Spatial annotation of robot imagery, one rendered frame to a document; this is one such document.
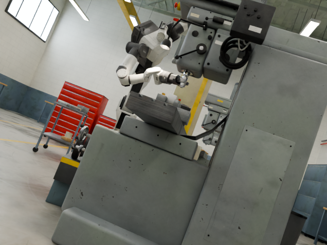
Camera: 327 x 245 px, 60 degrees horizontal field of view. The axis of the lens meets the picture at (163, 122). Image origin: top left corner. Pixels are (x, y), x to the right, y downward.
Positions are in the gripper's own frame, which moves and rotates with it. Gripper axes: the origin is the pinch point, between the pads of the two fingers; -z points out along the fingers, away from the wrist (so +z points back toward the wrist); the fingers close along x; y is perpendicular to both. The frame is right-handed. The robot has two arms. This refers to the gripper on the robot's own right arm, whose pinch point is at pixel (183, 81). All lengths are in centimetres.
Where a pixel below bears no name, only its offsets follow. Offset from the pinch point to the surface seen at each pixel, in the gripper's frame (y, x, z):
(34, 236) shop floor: 124, -46, 25
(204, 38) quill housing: -30.5, -7.6, -7.3
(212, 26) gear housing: -40.1, -7.9, -9.5
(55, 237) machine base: 120, -40, 16
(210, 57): -18.8, -6.2, -16.0
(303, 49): -44, 16, -65
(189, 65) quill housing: -9.2, -8.4, -4.6
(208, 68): -11.2, -4.7, -17.1
